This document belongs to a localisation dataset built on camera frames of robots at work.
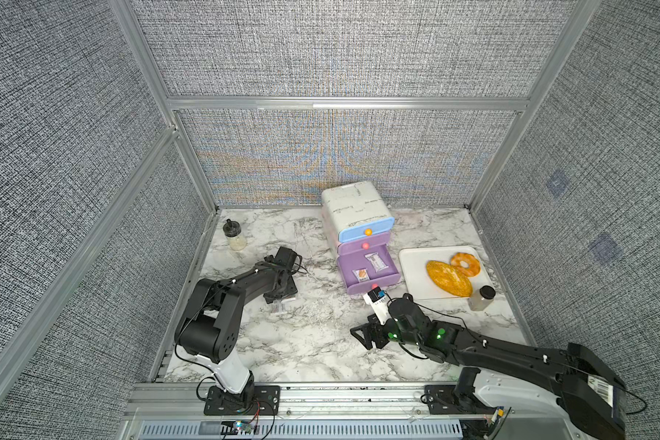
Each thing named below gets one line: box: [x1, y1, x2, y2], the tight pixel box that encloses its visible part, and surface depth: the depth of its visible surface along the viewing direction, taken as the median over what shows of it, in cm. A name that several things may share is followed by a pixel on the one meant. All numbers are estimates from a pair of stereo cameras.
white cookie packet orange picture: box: [352, 268, 371, 283], surface depth 99 cm
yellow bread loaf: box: [425, 260, 473, 297], surface depth 94 cm
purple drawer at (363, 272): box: [337, 243, 401, 295], surface depth 100 cm
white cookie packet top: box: [363, 252, 389, 273], surface depth 102 cm
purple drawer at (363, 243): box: [337, 231, 391, 257], surface depth 94 cm
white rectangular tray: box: [398, 245, 495, 300], surface depth 100 cm
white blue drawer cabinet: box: [320, 181, 396, 264], surface depth 92 cm
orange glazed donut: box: [450, 252, 481, 277], surface depth 102 cm
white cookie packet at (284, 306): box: [271, 297, 297, 315], surface depth 91 cm
